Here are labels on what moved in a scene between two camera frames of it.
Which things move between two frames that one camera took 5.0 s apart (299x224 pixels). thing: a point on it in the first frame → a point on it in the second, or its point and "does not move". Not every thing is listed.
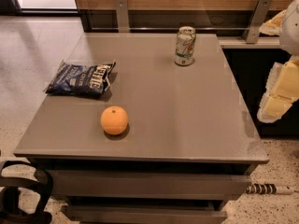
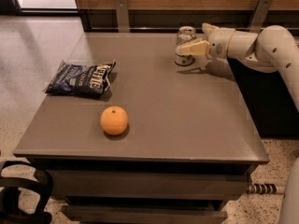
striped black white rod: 269,189 does not move
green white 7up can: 185,46 does not move
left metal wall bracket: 122,17 does not move
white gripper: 291,30 → 219,43
